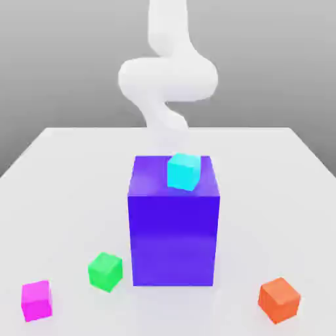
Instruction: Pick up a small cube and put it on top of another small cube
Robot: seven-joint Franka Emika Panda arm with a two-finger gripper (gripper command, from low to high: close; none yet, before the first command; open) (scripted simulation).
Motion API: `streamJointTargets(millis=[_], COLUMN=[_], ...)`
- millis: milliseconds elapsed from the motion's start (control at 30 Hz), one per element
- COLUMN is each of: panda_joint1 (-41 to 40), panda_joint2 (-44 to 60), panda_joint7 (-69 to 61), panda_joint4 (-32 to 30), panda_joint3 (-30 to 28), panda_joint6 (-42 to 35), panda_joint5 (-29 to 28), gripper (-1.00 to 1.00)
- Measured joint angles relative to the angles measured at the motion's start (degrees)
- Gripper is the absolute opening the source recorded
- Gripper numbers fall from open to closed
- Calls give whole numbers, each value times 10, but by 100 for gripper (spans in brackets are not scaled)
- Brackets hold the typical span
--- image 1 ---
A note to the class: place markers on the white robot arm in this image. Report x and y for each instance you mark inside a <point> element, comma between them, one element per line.
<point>168,78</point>

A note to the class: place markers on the small cyan cube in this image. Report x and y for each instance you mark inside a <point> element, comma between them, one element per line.
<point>183,172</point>

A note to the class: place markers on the small orange cube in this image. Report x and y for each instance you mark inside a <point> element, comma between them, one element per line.
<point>278,300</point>

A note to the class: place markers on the small magenta cube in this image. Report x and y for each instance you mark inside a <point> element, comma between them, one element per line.
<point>36,300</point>

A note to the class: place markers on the large blue box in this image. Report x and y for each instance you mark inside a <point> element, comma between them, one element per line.
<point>173,236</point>

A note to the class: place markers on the small green cube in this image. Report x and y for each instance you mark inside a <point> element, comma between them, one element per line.
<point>105,271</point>

